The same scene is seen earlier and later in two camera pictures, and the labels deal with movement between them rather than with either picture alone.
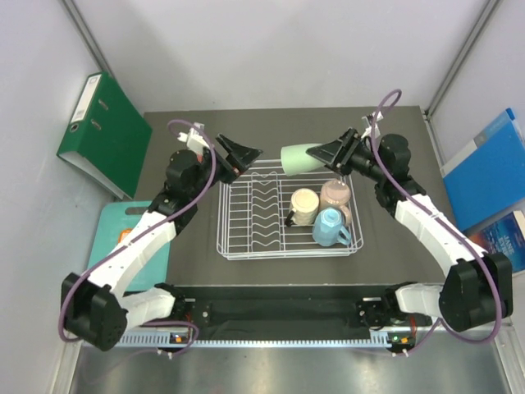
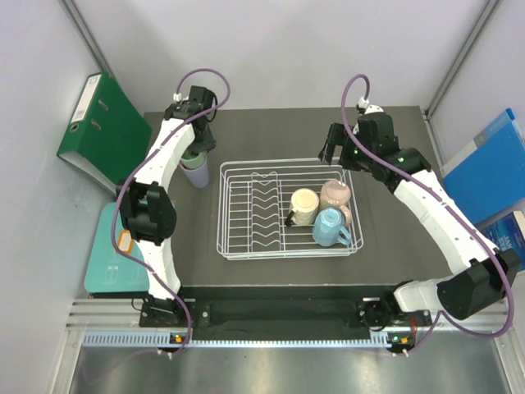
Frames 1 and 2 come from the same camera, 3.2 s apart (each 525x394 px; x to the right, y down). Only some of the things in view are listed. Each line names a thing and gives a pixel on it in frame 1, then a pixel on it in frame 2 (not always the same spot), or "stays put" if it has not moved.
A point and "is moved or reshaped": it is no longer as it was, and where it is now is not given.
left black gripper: [241, 156] to [207, 144]
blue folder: [489, 175] stays put
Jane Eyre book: [505, 235] stays put
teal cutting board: [113, 217] stays put
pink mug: [336, 194] stays put
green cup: [296, 160] is moved or reshaped
